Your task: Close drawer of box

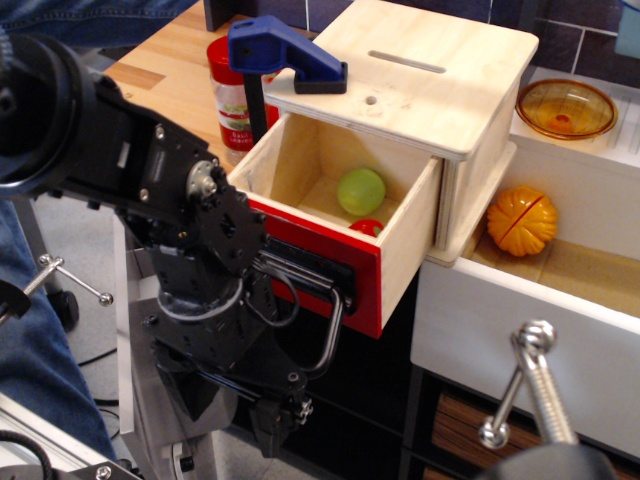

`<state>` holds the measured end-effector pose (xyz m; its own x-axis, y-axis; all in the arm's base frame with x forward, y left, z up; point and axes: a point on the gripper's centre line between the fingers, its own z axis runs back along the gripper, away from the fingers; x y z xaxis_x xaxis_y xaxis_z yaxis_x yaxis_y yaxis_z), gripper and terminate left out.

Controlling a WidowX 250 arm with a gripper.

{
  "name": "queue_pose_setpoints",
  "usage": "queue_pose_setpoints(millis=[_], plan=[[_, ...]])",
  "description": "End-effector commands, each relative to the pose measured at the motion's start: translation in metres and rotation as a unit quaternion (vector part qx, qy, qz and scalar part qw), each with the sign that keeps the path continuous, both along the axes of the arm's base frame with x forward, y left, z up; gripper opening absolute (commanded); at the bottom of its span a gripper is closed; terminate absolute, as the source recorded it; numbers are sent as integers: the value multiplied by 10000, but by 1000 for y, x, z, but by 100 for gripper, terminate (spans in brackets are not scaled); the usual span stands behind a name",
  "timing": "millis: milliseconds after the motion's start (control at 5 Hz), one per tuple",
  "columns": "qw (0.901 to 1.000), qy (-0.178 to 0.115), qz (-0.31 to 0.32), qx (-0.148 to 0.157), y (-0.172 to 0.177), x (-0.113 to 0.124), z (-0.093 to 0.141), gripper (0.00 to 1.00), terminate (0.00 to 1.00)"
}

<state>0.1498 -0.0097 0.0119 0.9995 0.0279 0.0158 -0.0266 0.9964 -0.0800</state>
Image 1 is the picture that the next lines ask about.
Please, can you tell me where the metal clamp screw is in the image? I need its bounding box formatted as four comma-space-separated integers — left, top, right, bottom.
0, 253, 115, 326
478, 319, 579, 450

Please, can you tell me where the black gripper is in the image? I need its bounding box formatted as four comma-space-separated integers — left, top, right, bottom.
144, 249, 314, 458

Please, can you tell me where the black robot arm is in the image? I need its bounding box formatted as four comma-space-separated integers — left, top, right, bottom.
1, 35, 312, 457

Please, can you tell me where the orange toy pumpkin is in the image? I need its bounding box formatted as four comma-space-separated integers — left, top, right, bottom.
487, 186, 559, 257

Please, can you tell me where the red toy fruit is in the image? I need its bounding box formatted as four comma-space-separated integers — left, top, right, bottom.
349, 218, 384, 238

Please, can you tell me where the wooden box housing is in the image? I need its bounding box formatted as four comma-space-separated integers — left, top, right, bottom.
266, 1, 539, 266

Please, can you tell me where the amber glass bowl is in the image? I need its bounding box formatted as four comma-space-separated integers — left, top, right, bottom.
516, 79, 618, 140

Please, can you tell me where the green toy ball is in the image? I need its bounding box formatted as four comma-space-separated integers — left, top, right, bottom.
337, 168, 386, 217

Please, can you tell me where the metal clamp screw left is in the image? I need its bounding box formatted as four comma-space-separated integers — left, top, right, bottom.
0, 253, 115, 326

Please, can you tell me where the blue clamp with black bar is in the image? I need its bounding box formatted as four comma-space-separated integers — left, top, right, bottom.
228, 16, 348, 143

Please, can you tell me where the metal clamp screw right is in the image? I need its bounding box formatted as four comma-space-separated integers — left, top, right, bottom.
478, 319, 579, 450

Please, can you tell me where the wooden drawer with red front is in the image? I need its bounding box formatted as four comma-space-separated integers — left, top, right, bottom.
229, 113, 443, 338

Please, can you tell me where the black drawer handle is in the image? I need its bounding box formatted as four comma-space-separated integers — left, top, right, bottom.
244, 238, 355, 379

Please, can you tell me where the blue jeans leg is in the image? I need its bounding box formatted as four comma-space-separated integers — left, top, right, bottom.
0, 199, 119, 464

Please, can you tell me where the red-lidded spice jar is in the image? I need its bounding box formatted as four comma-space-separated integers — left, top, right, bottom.
206, 36, 254, 166

